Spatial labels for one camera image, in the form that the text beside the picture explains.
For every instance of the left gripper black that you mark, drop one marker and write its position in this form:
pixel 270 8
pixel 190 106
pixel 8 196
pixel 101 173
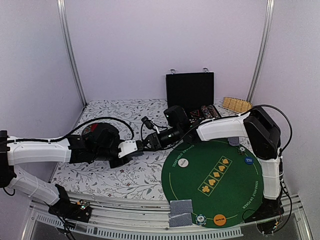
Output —
pixel 114 165

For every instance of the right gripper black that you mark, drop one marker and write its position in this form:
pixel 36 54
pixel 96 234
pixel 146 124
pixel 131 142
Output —
pixel 154 141

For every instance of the blue grey cloth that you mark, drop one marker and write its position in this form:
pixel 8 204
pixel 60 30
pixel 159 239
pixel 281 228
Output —
pixel 136 154

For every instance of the white dealer button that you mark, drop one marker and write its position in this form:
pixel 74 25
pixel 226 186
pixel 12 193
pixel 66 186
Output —
pixel 183 162

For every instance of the dealt card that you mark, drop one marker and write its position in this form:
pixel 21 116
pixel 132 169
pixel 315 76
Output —
pixel 234 141
pixel 181 206
pixel 180 219

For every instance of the green white poker chip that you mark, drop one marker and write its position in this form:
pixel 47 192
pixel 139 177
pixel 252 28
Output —
pixel 200 219

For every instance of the orange big blind button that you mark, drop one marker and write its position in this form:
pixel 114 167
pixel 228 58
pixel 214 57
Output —
pixel 219 220

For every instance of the blue small blind button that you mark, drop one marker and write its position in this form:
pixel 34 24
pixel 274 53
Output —
pixel 249 160

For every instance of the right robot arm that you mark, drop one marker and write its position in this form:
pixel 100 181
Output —
pixel 255 124

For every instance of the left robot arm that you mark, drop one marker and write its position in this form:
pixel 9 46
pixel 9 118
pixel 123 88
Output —
pixel 14 151

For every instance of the red floral plate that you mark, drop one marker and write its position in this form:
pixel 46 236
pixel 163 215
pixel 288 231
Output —
pixel 89 129

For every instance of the triangular all in card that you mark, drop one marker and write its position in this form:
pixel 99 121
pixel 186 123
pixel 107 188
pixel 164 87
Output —
pixel 195 114

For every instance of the poker chip row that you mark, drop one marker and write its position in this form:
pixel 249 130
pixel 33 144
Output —
pixel 206 113
pixel 214 112

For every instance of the black poker chip case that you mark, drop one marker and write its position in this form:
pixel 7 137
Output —
pixel 190 90

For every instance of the poker chip row far right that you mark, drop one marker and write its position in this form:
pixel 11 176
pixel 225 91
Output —
pixel 214 112

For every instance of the green round poker mat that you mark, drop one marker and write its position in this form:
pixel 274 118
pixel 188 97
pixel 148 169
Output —
pixel 217 180

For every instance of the woven bamboo tray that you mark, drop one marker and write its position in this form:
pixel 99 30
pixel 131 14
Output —
pixel 236 105

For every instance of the front aluminium rail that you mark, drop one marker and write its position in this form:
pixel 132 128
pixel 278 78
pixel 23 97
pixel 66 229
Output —
pixel 132 219

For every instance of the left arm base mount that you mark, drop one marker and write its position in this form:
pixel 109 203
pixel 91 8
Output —
pixel 80 211

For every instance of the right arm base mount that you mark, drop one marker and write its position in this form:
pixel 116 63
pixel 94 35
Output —
pixel 268 209

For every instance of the left aluminium frame post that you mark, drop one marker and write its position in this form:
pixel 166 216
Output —
pixel 62 13

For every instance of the aluminium frame post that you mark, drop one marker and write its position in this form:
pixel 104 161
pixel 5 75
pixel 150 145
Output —
pixel 267 24
pixel 62 13

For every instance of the right aluminium frame post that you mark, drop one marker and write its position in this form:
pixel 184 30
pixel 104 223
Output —
pixel 267 24

